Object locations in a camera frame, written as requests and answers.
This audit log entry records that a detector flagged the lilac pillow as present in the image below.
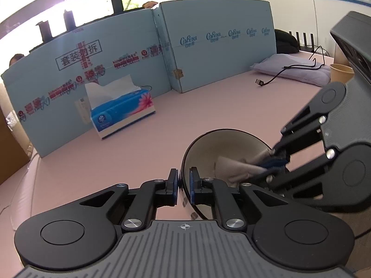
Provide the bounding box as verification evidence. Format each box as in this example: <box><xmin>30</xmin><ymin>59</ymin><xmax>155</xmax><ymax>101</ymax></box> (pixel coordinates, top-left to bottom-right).
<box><xmin>250</xmin><ymin>54</ymin><xmax>332</xmax><ymax>87</ymax></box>

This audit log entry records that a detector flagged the blue printed cardboard partition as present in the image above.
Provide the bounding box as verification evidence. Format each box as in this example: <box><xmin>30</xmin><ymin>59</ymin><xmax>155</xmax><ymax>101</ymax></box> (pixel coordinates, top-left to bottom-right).
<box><xmin>1</xmin><ymin>0</ymin><xmax>277</xmax><ymax>158</ymax></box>

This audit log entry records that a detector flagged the blue floral tissue box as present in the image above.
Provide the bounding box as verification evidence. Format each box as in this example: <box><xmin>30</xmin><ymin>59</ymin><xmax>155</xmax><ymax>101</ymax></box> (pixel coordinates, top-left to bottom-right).
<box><xmin>85</xmin><ymin>75</ymin><xmax>156</xmax><ymax>139</ymax></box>

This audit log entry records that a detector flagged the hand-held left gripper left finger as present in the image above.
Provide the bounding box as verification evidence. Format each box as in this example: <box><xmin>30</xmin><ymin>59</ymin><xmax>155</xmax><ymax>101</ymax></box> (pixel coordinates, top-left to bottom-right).
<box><xmin>78</xmin><ymin>168</ymin><xmax>179</xmax><ymax>232</ymax></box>

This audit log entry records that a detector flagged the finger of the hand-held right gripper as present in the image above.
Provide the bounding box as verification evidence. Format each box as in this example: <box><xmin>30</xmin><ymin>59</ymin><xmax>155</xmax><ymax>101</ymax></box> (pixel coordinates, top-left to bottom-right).
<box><xmin>269</xmin><ymin>100</ymin><xmax>329</xmax><ymax>156</ymax></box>
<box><xmin>261</xmin><ymin>148</ymin><xmax>348</xmax><ymax>209</ymax></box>

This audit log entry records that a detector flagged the black router with antennas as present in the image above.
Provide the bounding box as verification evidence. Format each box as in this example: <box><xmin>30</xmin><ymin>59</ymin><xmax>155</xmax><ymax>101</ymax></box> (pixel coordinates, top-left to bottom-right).
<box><xmin>288</xmin><ymin>30</ymin><xmax>315</xmax><ymax>53</ymax></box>

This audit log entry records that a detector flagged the black USB cable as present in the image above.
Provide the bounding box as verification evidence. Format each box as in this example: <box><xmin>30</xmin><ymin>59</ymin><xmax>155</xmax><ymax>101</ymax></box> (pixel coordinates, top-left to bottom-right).
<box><xmin>255</xmin><ymin>46</ymin><xmax>326</xmax><ymax>87</ymax></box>

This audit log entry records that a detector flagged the black bowl with white inside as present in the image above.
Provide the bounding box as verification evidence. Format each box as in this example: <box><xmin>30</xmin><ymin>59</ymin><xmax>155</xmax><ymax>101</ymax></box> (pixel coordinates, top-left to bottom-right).
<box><xmin>180</xmin><ymin>128</ymin><xmax>290</xmax><ymax>221</ymax></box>

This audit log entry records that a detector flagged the white tissue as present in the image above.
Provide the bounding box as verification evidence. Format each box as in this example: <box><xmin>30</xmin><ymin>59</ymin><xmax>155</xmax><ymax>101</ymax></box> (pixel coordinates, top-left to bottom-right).
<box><xmin>214</xmin><ymin>148</ymin><xmax>273</xmax><ymax>187</ymax></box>

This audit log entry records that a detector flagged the brown cardboard box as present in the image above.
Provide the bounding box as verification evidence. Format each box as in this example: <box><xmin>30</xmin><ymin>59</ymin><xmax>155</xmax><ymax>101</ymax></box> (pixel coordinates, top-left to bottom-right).
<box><xmin>0</xmin><ymin>81</ymin><xmax>31</xmax><ymax>186</ymax></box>

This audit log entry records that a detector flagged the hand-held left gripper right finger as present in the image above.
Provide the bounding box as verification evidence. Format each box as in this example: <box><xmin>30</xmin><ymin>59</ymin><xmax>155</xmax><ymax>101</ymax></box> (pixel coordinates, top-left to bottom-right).
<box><xmin>189</xmin><ymin>166</ymin><xmax>290</xmax><ymax>232</ymax></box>

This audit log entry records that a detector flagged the brown paper cup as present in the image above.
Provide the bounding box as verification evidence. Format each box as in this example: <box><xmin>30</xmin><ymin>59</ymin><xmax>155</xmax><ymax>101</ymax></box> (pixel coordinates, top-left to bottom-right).
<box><xmin>330</xmin><ymin>63</ymin><xmax>355</xmax><ymax>83</ymax></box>

